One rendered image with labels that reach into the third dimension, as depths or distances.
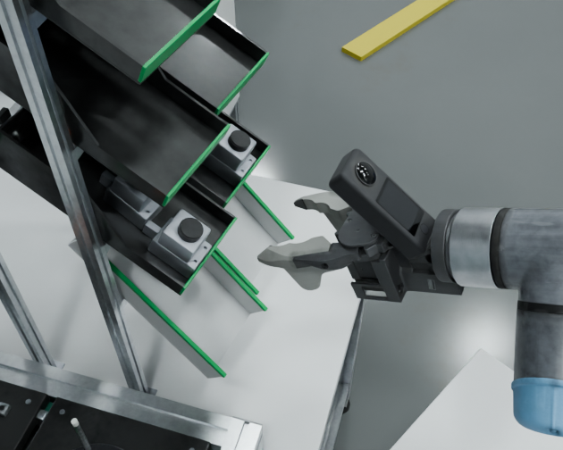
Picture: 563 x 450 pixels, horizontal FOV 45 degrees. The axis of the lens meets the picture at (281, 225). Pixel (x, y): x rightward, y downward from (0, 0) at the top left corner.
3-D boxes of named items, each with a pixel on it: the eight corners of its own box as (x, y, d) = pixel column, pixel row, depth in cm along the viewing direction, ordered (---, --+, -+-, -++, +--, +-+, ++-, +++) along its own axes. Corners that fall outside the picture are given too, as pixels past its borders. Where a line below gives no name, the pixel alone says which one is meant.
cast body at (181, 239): (205, 255, 87) (222, 230, 82) (188, 279, 85) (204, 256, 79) (153, 217, 87) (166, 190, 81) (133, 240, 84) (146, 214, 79)
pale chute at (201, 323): (250, 312, 106) (267, 308, 103) (207, 379, 98) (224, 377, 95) (124, 183, 97) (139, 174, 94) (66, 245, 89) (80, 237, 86)
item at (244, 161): (249, 169, 98) (267, 142, 92) (235, 188, 95) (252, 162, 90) (203, 135, 98) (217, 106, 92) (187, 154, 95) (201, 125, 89)
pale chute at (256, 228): (278, 242, 115) (295, 237, 112) (240, 298, 108) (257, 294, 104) (165, 119, 107) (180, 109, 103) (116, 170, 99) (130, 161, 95)
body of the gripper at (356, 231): (349, 299, 72) (458, 311, 65) (323, 241, 67) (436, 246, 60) (376, 250, 77) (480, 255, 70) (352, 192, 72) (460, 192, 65)
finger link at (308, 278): (271, 306, 74) (350, 290, 71) (248, 268, 70) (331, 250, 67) (274, 286, 76) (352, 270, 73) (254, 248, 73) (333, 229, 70)
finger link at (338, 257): (295, 279, 69) (378, 261, 66) (289, 268, 68) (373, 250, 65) (300, 248, 72) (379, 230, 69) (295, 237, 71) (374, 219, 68)
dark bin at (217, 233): (231, 226, 91) (250, 199, 85) (180, 296, 84) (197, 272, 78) (62, 104, 90) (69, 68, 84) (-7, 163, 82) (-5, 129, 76)
